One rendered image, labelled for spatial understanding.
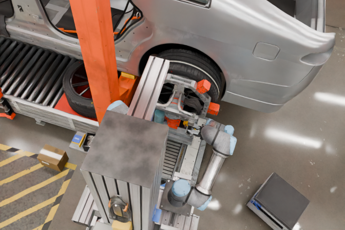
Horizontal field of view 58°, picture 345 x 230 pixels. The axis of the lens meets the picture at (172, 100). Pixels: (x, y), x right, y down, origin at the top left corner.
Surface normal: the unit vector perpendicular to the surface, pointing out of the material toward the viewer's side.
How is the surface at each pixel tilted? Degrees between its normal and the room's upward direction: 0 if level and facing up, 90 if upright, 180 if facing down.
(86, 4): 90
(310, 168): 0
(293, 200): 0
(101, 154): 0
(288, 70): 90
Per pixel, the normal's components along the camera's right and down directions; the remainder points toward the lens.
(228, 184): 0.08, -0.55
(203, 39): -0.29, 0.78
